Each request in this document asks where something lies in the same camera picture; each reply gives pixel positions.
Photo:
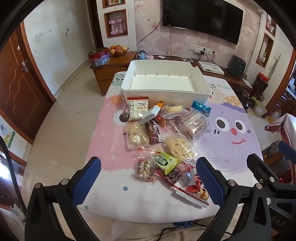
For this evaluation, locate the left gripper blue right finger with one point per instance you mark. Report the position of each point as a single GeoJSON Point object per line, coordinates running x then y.
{"type": "Point", "coordinates": [254, 220]}

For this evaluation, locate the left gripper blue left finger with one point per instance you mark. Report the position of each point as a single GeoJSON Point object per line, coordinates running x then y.
{"type": "Point", "coordinates": [42, 222]}

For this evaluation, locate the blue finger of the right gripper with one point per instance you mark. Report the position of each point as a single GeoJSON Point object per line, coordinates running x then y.
{"type": "Point", "coordinates": [286, 150]}
{"type": "Point", "coordinates": [269, 181]}

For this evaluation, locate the red white triangular snack pack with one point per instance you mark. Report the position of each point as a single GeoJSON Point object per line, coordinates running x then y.
{"type": "Point", "coordinates": [193, 190]}

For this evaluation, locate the dark date snack pack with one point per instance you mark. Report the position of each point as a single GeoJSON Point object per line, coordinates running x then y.
{"type": "Point", "coordinates": [181, 172]}

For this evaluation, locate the green snack packet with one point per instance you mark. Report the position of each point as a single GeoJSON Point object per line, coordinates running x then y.
{"type": "Point", "coordinates": [165, 161]}

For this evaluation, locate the rice cracker clear pack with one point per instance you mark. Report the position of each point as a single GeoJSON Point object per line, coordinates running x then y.
{"type": "Point", "coordinates": [179, 147]}

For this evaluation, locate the large clear printed biscuit bag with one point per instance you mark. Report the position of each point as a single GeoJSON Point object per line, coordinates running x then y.
{"type": "Point", "coordinates": [192, 125]}

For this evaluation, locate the clear nut candy pack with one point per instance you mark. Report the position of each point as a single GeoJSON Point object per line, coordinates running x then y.
{"type": "Point", "coordinates": [144, 168]}

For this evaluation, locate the blue foil candy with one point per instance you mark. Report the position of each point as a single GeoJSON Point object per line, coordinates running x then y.
{"type": "Point", "coordinates": [205, 110]}

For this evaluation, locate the brown date bar pack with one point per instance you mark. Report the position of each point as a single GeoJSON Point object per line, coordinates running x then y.
{"type": "Point", "coordinates": [154, 132]}

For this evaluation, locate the puffed rice cake pack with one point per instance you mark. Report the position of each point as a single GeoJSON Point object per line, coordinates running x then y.
{"type": "Point", "coordinates": [136, 135]}

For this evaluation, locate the orange white snack stick pack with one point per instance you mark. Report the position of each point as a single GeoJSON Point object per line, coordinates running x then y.
{"type": "Point", "coordinates": [151, 113]}

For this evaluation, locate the red white label snack bag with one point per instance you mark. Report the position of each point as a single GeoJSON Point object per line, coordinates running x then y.
{"type": "Point", "coordinates": [138, 106]}

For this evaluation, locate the white plastic jug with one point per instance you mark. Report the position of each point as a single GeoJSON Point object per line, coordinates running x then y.
{"type": "Point", "coordinates": [259, 108]}

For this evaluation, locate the red lidded dark container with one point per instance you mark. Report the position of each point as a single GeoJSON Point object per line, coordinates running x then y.
{"type": "Point", "coordinates": [260, 85]}

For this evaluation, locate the dark green air fryer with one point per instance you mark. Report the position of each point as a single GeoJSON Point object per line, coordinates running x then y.
{"type": "Point", "coordinates": [236, 66]}

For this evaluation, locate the white set-top box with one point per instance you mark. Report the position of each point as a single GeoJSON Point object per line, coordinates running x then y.
{"type": "Point", "coordinates": [210, 67]}

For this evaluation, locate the white plastic storage bin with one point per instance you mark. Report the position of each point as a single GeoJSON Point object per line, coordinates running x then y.
{"type": "Point", "coordinates": [173, 82]}

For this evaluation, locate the wooden door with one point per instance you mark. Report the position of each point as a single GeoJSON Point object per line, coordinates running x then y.
{"type": "Point", "coordinates": [25, 96]}

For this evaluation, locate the small clear candy pack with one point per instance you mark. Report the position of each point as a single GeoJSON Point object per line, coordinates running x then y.
{"type": "Point", "coordinates": [125, 115]}

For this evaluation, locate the white power strip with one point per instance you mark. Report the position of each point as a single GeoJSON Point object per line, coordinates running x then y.
{"type": "Point", "coordinates": [198, 49]}

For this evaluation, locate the pink toy figure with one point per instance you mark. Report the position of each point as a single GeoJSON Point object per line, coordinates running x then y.
{"type": "Point", "coordinates": [150, 54]}

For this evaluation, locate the blue snow globe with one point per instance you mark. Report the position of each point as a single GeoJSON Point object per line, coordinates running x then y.
{"type": "Point", "coordinates": [141, 55]}

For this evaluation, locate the red round tin box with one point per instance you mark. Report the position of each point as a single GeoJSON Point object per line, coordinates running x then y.
{"type": "Point", "coordinates": [99, 57]}

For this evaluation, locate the fruit bowl with apples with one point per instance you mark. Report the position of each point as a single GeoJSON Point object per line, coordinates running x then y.
{"type": "Point", "coordinates": [117, 50]}

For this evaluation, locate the pink dumbbells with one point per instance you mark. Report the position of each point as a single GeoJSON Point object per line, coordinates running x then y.
{"type": "Point", "coordinates": [116, 27]}

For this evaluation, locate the black wall television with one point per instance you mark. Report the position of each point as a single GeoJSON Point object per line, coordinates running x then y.
{"type": "Point", "coordinates": [217, 18]}

